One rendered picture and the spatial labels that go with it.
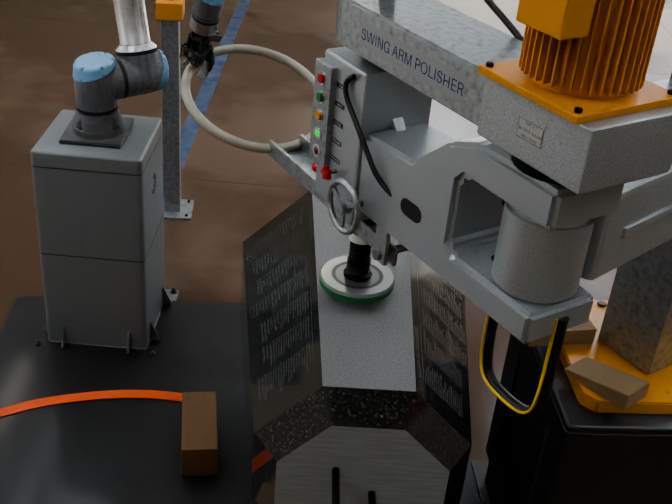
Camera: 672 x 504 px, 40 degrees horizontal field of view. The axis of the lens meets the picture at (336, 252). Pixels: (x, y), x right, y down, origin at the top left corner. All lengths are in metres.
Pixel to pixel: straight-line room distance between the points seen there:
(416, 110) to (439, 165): 0.34
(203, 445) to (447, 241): 1.37
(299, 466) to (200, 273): 2.01
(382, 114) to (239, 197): 2.67
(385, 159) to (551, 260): 0.54
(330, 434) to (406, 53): 0.95
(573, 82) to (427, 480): 1.16
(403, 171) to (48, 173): 1.64
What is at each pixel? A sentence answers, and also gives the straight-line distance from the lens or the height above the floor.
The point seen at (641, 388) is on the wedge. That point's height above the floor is 0.83.
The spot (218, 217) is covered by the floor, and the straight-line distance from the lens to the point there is 4.78.
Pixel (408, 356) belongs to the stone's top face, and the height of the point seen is 0.82.
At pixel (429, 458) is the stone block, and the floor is 0.68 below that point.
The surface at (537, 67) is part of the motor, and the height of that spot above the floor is 1.76.
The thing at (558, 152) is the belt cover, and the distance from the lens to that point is 1.80.
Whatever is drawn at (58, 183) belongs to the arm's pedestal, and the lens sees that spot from 3.52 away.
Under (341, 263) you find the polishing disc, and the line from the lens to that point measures 2.76.
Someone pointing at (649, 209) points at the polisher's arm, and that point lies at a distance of 2.20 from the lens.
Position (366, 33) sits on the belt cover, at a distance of 2.28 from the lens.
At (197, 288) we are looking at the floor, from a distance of 4.22.
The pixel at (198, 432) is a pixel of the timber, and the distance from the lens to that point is 3.27.
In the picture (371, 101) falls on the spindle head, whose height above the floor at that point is 1.47.
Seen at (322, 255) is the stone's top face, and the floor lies 0.82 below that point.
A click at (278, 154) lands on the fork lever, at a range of 2.87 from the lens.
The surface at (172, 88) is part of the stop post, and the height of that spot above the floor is 0.67.
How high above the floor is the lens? 2.33
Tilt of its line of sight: 31 degrees down
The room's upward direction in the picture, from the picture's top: 5 degrees clockwise
